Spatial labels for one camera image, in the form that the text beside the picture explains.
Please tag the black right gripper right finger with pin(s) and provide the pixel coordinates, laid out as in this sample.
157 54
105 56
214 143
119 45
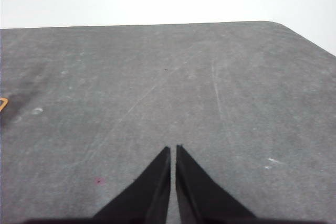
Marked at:
199 197

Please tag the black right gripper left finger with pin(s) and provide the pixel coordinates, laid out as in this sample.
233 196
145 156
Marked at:
149 197

